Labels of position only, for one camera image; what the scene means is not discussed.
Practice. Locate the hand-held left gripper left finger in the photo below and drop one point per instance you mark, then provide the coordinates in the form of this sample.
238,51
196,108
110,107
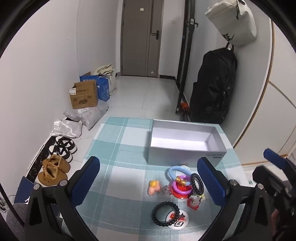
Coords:
86,179

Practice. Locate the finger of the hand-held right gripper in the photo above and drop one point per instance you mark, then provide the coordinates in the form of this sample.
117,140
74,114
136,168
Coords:
274,157

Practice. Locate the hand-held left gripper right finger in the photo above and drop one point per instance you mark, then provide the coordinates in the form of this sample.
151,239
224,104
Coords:
211,183

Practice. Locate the red and white charm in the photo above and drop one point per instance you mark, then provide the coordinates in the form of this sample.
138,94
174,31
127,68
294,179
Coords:
193,203

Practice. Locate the grey cardboard box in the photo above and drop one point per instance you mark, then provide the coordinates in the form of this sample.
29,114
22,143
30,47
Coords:
182,153

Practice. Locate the round white badge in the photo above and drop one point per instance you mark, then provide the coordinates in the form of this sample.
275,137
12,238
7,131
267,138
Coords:
182,223

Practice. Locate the pink toy figure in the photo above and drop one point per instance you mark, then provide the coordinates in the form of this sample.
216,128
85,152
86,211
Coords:
153,188

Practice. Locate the person's right hand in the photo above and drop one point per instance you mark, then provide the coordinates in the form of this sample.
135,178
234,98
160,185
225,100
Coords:
275,217

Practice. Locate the white plastic bag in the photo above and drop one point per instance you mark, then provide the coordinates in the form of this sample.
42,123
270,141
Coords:
249,176

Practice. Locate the gold bead charm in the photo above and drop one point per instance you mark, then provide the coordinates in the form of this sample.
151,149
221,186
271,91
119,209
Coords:
180,181

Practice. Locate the brown boot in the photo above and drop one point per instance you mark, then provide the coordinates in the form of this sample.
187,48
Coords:
52,177
57,163

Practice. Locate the red round ornament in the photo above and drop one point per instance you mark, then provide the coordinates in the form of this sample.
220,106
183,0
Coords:
178,196

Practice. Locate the black and white sneaker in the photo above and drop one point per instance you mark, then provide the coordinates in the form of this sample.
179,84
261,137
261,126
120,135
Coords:
61,153
67,143

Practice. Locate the stack of colourful rings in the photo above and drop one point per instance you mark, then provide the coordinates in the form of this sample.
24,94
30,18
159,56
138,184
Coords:
172,170

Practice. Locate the clear small clip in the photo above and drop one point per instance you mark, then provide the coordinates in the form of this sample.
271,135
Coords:
164,191

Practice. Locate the white plastic package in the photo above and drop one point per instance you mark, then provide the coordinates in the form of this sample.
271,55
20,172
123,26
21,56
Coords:
67,128

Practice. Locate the grey plastic mail bag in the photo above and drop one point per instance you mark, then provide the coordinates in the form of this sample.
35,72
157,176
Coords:
90,115

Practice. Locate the dark blue paper bag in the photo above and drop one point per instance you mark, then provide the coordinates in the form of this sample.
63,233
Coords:
23,190

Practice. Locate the orange tool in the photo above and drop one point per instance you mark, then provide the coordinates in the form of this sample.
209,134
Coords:
184,106

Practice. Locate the brown cardboard box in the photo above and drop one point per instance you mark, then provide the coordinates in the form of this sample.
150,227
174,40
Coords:
84,97

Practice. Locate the blue cardboard box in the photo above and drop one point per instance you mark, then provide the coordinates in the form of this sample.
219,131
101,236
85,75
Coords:
104,89

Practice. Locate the black backpack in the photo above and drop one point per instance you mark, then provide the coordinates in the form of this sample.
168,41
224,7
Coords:
212,88

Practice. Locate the beige tote bag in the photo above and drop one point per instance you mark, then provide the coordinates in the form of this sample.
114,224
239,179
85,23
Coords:
108,70

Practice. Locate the black metal rack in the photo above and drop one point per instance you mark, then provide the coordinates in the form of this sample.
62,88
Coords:
185,58

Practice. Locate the white canvas bag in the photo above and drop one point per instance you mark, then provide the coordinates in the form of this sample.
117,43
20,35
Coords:
233,23

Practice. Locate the grey door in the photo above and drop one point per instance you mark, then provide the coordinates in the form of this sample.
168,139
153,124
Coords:
138,39

